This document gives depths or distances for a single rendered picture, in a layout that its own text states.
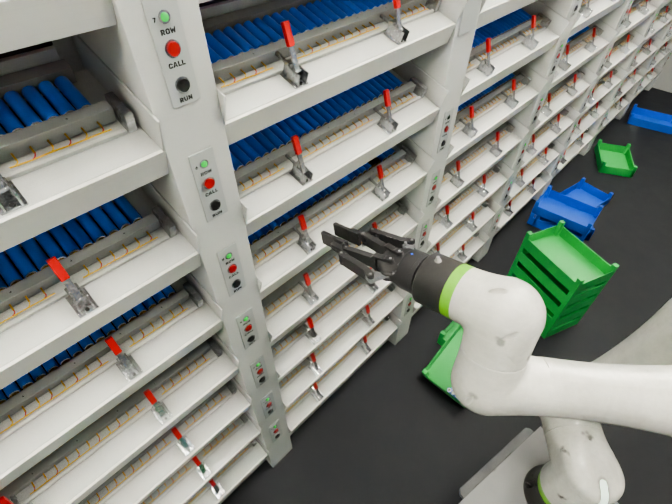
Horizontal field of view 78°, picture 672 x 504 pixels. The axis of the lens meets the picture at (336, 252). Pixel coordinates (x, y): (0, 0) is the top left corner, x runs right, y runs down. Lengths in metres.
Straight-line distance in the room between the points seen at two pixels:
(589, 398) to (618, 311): 1.65
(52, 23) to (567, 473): 1.19
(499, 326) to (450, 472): 1.15
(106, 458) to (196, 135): 0.68
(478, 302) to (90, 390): 0.66
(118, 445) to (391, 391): 1.10
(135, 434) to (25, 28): 0.76
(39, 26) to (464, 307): 0.60
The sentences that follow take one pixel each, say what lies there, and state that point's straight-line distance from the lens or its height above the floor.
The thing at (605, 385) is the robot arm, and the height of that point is 1.02.
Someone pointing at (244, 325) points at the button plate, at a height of 0.86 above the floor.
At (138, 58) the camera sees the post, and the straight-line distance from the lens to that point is 0.56.
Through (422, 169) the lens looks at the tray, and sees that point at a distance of 1.23.
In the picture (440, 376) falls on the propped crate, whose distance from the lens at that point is 1.84.
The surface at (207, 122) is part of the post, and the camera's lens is 0.63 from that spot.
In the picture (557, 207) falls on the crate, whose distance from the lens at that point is 2.70.
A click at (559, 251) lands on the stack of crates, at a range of 2.04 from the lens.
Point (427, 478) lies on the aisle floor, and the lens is 1.70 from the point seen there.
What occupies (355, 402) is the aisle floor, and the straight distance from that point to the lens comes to 1.77.
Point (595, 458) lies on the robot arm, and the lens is 1.18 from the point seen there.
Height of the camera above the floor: 1.61
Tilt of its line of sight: 46 degrees down
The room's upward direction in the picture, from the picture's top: straight up
